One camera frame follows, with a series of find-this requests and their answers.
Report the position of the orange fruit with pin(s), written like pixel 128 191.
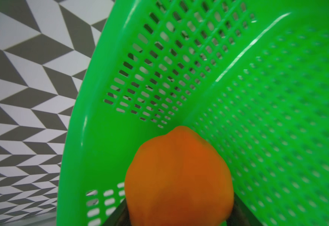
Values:
pixel 178 179

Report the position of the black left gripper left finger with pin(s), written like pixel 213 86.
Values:
pixel 120 216

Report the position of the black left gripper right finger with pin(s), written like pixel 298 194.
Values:
pixel 241 215

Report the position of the green plastic basket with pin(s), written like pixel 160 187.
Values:
pixel 250 77

